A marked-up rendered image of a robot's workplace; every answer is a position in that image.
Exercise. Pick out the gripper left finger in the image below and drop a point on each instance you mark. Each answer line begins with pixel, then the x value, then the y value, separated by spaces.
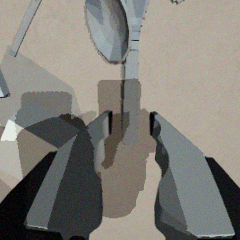
pixel 61 196

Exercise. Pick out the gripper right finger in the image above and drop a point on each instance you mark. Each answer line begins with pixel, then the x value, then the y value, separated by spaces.
pixel 196 199

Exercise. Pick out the white cube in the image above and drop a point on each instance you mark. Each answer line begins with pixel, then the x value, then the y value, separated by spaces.
pixel 30 134

